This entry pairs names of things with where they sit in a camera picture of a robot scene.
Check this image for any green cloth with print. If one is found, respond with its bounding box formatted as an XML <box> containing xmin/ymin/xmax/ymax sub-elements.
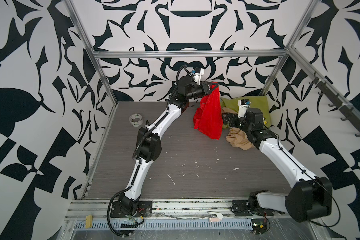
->
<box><xmin>220</xmin><ymin>96</ymin><xmax>272</xmax><ymax>127</ymax></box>

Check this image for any black corrugated cable hose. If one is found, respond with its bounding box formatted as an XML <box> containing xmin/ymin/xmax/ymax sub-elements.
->
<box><xmin>106</xmin><ymin>186</ymin><xmax>145</xmax><ymax>238</ymax></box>

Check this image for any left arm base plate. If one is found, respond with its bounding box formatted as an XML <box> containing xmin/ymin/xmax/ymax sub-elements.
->
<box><xmin>110</xmin><ymin>201</ymin><xmax>153</xmax><ymax>218</ymax></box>

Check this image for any small electronics board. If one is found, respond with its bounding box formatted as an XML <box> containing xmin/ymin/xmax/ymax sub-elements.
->
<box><xmin>251</xmin><ymin>218</ymin><xmax>270</xmax><ymax>236</ymax></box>

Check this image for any white slotted cable duct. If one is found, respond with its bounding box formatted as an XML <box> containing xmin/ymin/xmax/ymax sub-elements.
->
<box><xmin>74</xmin><ymin>218</ymin><xmax>253</xmax><ymax>231</ymax></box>

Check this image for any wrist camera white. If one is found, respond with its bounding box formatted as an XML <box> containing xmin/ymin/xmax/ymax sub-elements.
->
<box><xmin>191</xmin><ymin>68</ymin><xmax>205</xmax><ymax>86</ymax></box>
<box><xmin>238</xmin><ymin>99</ymin><xmax>251</xmax><ymax>118</ymax></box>

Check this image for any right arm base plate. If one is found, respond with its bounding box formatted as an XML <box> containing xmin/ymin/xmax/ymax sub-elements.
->
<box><xmin>231</xmin><ymin>200</ymin><xmax>274</xmax><ymax>217</ymax></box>

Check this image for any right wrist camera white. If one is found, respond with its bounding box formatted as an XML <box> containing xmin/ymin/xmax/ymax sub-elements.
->
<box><xmin>238</xmin><ymin>99</ymin><xmax>251</xmax><ymax>118</ymax></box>

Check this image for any clear tape roll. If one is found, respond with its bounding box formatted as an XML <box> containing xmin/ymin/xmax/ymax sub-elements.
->
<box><xmin>129</xmin><ymin>113</ymin><xmax>143</xmax><ymax>128</ymax></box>

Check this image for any white plastic hook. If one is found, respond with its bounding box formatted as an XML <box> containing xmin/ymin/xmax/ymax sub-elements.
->
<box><xmin>208</xmin><ymin>211</ymin><xmax>224</xmax><ymax>223</ymax></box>

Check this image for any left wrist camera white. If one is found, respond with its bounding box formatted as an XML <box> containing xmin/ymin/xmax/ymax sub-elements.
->
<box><xmin>191</xmin><ymin>68</ymin><xmax>205</xmax><ymax>86</ymax></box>

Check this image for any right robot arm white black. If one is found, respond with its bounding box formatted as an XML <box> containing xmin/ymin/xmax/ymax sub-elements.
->
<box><xmin>222</xmin><ymin>108</ymin><xmax>334</xmax><ymax>223</ymax></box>

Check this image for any black wall hook rack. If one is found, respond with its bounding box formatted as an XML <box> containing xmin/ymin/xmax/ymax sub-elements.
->
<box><xmin>310</xmin><ymin>71</ymin><xmax>360</xmax><ymax>138</ymax></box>

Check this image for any beige tan cloth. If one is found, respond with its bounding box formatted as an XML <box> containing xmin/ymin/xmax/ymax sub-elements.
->
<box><xmin>223</xmin><ymin>125</ymin><xmax>255</xmax><ymax>151</ymax></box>

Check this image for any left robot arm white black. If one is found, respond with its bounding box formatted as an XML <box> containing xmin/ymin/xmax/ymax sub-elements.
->
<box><xmin>118</xmin><ymin>74</ymin><xmax>219</xmax><ymax>215</ymax></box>

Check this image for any red cloth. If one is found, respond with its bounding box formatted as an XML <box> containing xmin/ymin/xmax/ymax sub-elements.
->
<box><xmin>193</xmin><ymin>82</ymin><xmax>223</xmax><ymax>140</ymax></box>

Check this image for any yellow tag piece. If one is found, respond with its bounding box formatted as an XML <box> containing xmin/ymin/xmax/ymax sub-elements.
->
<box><xmin>85</xmin><ymin>214</ymin><xmax>93</xmax><ymax>229</ymax></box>

